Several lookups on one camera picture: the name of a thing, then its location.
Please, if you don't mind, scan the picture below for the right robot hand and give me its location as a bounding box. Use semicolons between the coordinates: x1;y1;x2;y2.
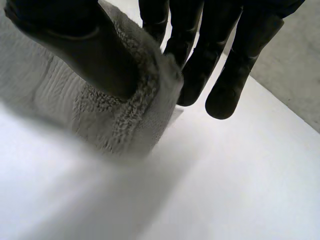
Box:
3;0;305;120

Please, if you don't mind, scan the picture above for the grey towel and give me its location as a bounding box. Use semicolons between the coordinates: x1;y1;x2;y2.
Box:
0;0;186;161

